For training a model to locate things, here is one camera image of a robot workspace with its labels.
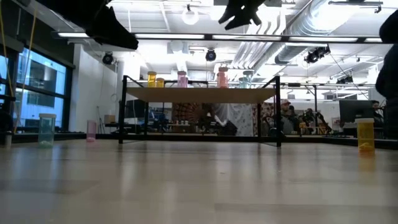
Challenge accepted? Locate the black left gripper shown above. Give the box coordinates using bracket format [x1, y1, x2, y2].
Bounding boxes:
[46, 0, 139, 50]

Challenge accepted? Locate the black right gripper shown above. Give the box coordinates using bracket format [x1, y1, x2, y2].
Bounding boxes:
[218, 0, 267, 30]

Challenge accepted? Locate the coral pill bottle white cap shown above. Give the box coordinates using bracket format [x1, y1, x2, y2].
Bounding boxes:
[217, 66, 229, 89]

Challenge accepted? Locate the black overhead light bar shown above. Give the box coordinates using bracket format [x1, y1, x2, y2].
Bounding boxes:
[57, 30, 398, 44]

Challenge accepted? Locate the black monitor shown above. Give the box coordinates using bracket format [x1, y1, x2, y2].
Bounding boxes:
[125, 99, 147, 126]
[338, 99, 374, 124]

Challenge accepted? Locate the white patterned cloth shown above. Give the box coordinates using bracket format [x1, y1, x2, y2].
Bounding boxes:
[214, 103, 254, 136]

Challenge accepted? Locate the patterned round tapestry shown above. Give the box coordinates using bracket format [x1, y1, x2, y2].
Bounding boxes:
[172, 102, 203, 125]

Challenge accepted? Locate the person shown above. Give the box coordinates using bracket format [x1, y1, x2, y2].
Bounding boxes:
[279, 98, 301, 135]
[375, 9, 398, 141]
[371, 100, 385, 128]

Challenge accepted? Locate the white ring lamp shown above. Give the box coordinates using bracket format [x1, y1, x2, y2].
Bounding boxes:
[181, 6, 200, 26]

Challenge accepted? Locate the silver ventilation duct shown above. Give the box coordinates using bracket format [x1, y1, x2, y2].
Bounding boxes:
[275, 0, 361, 65]

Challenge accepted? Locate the wooden shelf black metal frame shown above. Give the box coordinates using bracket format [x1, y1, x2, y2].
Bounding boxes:
[118, 74, 283, 147]

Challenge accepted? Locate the black aluminium rig frame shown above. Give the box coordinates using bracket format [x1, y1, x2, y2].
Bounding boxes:
[0, 132, 398, 150]

